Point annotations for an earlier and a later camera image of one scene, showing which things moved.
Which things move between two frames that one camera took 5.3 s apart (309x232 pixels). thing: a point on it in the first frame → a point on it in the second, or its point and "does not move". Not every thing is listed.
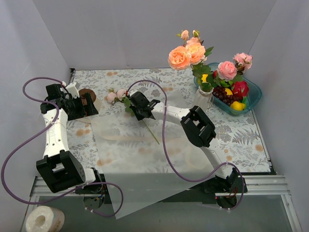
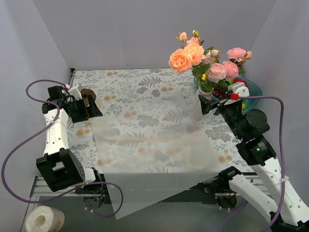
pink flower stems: (120, 95) → (216, 71)
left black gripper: (85, 106) does not move
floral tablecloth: (146, 123) does not move
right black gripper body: (134, 106) → (217, 106)
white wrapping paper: (144, 162) does not move
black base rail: (138, 189) does not move
